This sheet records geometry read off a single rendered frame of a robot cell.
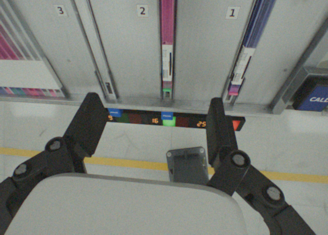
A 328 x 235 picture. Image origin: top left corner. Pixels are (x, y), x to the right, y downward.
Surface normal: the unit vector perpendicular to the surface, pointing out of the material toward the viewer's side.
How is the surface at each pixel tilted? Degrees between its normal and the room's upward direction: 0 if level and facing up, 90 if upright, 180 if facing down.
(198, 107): 45
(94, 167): 0
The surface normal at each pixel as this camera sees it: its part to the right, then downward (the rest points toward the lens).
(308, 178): -0.07, 0.05
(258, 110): -0.01, -0.67
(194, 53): -0.10, 0.74
